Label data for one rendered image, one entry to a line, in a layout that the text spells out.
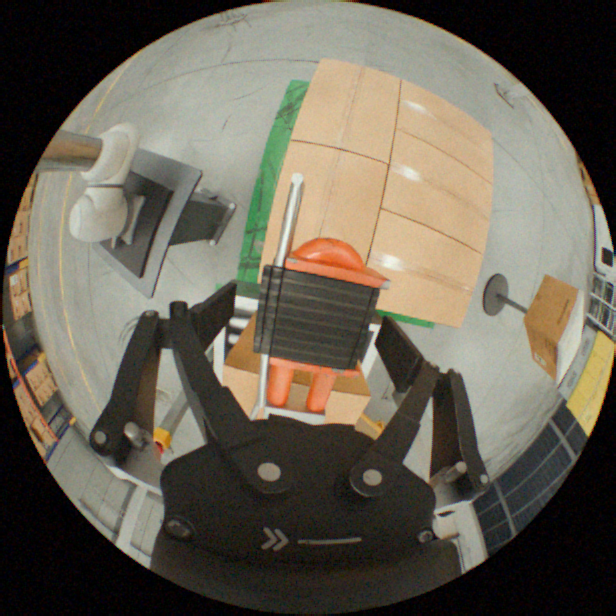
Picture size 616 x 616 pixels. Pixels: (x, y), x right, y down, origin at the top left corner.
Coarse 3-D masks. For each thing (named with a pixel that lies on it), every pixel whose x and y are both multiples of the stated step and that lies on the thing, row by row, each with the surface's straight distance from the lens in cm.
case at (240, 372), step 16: (240, 336) 70; (240, 352) 63; (224, 368) 58; (240, 368) 57; (256, 368) 58; (224, 384) 61; (240, 384) 60; (256, 384) 58; (304, 384) 57; (336, 384) 61; (352, 384) 63; (240, 400) 64; (336, 400) 60; (352, 400) 61; (368, 400) 63; (336, 416) 65; (352, 416) 66
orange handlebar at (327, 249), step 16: (320, 240) 16; (336, 240) 16; (304, 256) 16; (320, 256) 16; (336, 256) 16; (352, 256) 16; (272, 368) 20; (288, 368) 20; (272, 384) 21; (288, 384) 21; (320, 384) 20; (272, 400) 22; (320, 400) 22
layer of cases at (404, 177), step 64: (320, 64) 123; (320, 128) 94; (384, 128) 101; (448, 128) 122; (320, 192) 85; (384, 192) 90; (448, 192) 105; (384, 256) 89; (448, 256) 103; (448, 320) 113
